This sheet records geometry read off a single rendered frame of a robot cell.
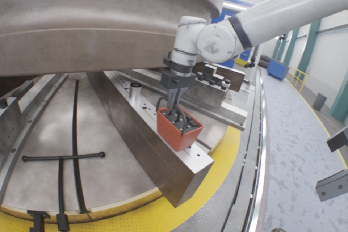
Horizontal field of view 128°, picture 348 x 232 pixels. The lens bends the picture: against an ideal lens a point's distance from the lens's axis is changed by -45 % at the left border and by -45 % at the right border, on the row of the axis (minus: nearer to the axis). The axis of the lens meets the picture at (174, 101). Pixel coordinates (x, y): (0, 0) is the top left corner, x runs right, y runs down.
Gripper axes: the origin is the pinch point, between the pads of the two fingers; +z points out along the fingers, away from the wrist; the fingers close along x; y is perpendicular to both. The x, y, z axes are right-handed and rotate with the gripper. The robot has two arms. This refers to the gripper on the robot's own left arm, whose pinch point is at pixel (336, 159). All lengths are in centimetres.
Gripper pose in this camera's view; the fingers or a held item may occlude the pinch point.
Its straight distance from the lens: 28.5
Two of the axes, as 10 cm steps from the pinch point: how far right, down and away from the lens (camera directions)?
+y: -4.6, -7.9, 4.1
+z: -3.3, 5.8, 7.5
